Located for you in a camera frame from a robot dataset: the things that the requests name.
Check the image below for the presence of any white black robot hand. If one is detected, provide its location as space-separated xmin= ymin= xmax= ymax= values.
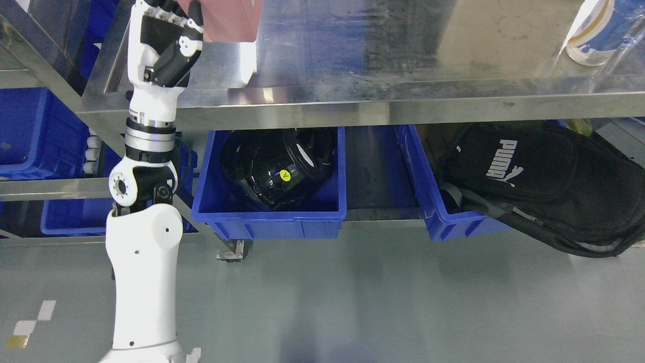
xmin=127 ymin=1 xmax=205 ymax=127

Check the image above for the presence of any pink plastic storage box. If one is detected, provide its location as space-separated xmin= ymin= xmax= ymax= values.
xmin=200 ymin=1 xmax=264 ymax=43

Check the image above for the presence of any stainless steel table shelf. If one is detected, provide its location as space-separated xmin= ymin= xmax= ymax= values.
xmin=2 ymin=1 xmax=643 ymax=229

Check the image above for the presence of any blue bin far left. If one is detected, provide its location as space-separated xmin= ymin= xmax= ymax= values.
xmin=1 ymin=88 xmax=90 ymax=180

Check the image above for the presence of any black glossy helmet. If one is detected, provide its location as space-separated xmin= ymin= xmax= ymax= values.
xmin=220 ymin=127 xmax=337 ymax=212

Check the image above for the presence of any blue bin with helmet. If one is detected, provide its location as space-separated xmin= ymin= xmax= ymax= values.
xmin=191 ymin=127 xmax=348 ymax=240

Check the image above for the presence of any blue bin lower left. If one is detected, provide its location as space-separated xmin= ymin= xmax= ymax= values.
xmin=40 ymin=145 xmax=198 ymax=236

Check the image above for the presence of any blue bin under backpack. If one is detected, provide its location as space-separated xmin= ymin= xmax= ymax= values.
xmin=394 ymin=120 xmax=570 ymax=242

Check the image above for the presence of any black Puma backpack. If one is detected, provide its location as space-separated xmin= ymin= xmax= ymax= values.
xmin=438 ymin=121 xmax=643 ymax=258

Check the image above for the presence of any blue white bottle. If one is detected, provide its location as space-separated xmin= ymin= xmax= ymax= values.
xmin=565 ymin=1 xmax=644 ymax=67

